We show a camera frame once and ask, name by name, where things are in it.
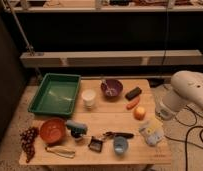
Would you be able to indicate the black eraser block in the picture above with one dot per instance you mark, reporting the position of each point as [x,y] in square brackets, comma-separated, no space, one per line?
[133,93]

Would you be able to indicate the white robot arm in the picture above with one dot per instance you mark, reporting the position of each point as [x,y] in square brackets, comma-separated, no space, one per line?
[187,87]

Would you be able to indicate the purple bowl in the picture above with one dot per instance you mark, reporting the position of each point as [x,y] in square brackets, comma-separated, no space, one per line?
[111,88]

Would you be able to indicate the red bowl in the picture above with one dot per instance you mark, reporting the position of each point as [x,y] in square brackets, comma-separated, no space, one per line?
[53,130]

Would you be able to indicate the white cup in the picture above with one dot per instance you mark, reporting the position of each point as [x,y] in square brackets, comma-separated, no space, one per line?
[88,97]

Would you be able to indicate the orange carrot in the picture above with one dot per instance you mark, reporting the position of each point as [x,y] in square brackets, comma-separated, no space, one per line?
[133,103]

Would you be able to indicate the wooden table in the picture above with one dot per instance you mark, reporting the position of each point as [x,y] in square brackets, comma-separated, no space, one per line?
[107,116]

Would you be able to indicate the green plastic tray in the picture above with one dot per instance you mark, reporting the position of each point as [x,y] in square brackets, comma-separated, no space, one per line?
[56,95]

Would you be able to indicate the yellow apple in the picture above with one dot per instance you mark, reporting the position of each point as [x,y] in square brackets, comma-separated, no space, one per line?
[139,113]

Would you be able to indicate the teal scrub brush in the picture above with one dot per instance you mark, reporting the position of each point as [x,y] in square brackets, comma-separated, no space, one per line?
[78,130]

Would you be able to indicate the blue cup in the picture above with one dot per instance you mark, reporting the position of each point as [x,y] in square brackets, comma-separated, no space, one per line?
[120,145]

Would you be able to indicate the light blue cloth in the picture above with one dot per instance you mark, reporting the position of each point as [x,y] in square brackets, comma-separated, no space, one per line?
[152,131]

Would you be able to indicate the dark grape bunch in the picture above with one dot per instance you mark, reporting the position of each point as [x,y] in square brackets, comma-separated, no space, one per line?
[27,138]

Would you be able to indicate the metal diagonal pole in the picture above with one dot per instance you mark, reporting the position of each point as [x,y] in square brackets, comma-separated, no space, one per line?
[29,47]

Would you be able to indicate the black handled tool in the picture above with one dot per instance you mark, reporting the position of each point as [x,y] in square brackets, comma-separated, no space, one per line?
[116,134]

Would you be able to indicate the white shelf rail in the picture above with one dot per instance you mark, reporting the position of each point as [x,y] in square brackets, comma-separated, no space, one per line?
[112,58]

